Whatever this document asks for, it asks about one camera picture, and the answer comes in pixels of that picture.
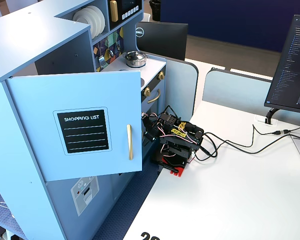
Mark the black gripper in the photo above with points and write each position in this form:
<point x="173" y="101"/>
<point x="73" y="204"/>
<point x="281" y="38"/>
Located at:
<point x="148" y="127"/>

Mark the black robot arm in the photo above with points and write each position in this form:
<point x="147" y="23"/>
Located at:
<point x="190" y="130"/>

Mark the blue cabinet door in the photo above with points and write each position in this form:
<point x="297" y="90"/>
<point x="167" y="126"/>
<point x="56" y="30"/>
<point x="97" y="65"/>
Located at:
<point x="40" y="155"/>

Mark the gold stove knob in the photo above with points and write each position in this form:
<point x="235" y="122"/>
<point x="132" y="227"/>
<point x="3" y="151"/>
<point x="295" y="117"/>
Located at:
<point x="161" y="75"/>
<point x="147" y="92"/>

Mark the red table clamp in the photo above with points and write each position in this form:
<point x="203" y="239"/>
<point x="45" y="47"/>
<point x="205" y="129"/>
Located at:
<point x="176" y="171"/>

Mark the gray desk divider panel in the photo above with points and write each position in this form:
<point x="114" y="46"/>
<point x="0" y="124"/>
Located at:
<point x="180" y="87"/>
<point x="235" y="87"/>

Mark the steel pot with lid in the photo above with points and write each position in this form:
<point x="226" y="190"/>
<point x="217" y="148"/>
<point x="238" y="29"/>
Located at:
<point x="134" y="58"/>

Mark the steel slotted spatula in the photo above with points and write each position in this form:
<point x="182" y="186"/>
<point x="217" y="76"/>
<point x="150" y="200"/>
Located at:
<point x="101" y="61"/>

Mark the steel ladle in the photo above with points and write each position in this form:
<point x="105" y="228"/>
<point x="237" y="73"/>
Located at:
<point x="111" y="53"/>

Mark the steel spoon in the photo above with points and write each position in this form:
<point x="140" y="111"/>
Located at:
<point x="118" y="48"/>

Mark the black Dell monitor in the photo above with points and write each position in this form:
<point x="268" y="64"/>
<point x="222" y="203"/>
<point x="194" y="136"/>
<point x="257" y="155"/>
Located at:
<point x="162" y="40"/>

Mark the black toy microwave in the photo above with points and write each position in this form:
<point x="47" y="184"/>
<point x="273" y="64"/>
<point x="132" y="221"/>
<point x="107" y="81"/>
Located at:
<point x="130" y="20"/>

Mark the black trash bin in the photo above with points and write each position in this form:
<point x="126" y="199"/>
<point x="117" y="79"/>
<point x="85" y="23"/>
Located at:
<point x="155" y="10"/>

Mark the white toy plate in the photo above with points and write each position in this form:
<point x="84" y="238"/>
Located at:
<point x="82" y="21"/>
<point x="102" y="16"/>
<point x="96" y="17"/>

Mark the blue toy kitchen unit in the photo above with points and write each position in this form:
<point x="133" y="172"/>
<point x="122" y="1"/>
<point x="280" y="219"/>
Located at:
<point x="27" y="37"/>

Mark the monitor with dark screen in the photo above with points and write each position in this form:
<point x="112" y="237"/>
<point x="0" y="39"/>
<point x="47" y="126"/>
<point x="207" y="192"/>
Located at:
<point x="292" y="65"/>

